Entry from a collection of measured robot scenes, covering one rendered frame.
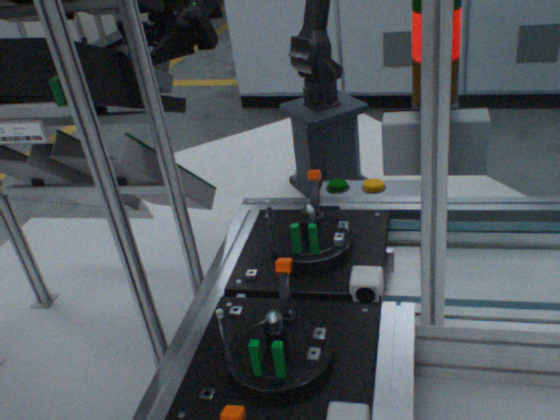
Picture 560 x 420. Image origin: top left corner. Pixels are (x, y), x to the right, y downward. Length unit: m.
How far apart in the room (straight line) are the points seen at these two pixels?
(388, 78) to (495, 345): 3.29
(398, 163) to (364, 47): 3.29
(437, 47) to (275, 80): 3.62
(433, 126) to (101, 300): 0.72
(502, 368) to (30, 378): 0.72
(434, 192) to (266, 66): 3.57
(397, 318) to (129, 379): 0.43
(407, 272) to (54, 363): 0.60
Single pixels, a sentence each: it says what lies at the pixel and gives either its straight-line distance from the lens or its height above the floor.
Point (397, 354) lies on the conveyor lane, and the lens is 0.79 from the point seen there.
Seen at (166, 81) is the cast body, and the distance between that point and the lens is 0.97.
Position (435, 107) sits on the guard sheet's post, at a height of 1.27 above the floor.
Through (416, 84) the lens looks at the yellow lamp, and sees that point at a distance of 0.68.
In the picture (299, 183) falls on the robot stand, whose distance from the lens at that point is 1.35.
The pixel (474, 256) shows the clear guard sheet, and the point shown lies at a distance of 0.76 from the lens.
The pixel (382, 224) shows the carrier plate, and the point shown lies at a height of 0.97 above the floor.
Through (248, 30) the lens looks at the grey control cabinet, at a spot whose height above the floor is 0.58.
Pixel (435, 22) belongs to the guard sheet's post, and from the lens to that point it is 0.63.
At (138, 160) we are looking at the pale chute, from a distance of 0.88.
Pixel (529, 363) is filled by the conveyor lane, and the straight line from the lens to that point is 0.87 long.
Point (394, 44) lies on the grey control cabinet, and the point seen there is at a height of 0.45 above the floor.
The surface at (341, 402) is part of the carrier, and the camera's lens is 0.68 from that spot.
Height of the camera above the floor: 1.51
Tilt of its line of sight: 31 degrees down
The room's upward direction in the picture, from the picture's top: 9 degrees counter-clockwise
